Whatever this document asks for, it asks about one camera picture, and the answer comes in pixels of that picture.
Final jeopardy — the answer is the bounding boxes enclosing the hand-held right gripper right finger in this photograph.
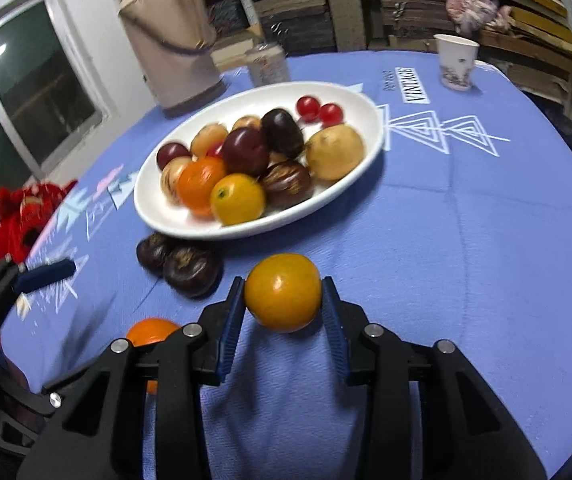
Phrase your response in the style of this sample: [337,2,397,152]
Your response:
[320,276,549,480]

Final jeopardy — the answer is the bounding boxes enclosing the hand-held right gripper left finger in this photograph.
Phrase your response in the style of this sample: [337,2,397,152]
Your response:
[16,276,247,480]

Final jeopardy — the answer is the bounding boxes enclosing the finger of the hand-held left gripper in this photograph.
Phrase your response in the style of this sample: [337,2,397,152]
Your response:
[13,258,77,293]
[42,350,139,409]

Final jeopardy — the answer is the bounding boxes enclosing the small yellow citrus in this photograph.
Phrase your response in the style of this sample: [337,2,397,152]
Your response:
[210,173,267,226]
[244,253,323,334]

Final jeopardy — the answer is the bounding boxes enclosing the dark brown water chestnut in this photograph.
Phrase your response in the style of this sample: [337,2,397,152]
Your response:
[163,243,224,299]
[136,233,177,276]
[260,160,313,209]

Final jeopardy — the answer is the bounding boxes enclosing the orange mandarin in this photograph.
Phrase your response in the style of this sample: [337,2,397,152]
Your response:
[126,318,181,395]
[177,156,229,218]

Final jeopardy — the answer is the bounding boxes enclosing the white oval plate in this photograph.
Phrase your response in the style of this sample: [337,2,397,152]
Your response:
[133,80,384,240]

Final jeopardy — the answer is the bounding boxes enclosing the spotted tan pepino melon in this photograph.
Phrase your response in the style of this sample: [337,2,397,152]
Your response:
[160,156,194,206]

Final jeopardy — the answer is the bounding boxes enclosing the dark red plum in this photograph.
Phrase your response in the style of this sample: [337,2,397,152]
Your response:
[222,127,271,177]
[156,142,191,171]

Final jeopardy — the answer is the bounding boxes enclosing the large tan round pear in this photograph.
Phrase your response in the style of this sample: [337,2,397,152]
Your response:
[305,124,365,181]

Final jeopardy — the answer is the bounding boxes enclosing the dark purple plum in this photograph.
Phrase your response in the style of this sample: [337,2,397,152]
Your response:
[261,108,305,159]

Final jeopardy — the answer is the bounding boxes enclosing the red patterned blanket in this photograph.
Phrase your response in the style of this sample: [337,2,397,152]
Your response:
[0,180,79,268]

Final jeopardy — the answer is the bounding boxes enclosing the blue printed tablecloth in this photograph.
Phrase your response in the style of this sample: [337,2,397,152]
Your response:
[0,50,572,480]

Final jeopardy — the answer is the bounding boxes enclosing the sliding glass window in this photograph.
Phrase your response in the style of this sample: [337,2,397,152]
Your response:
[0,0,116,241]

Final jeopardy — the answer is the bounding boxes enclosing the tan thermos flask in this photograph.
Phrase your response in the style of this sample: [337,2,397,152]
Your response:
[117,0,227,118]

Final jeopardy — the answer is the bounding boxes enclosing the silver beverage can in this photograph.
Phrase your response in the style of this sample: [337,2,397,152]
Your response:
[244,43,291,87]

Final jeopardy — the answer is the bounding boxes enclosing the printed paper cup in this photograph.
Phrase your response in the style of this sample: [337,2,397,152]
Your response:
[433,33,480,92]

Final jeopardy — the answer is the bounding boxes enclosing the floral fabric boxes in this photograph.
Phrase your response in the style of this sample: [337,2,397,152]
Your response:
[206,0,249,36]

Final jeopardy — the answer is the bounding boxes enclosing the pink cloth bundle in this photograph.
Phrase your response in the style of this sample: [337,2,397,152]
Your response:
[446,0,512,33]

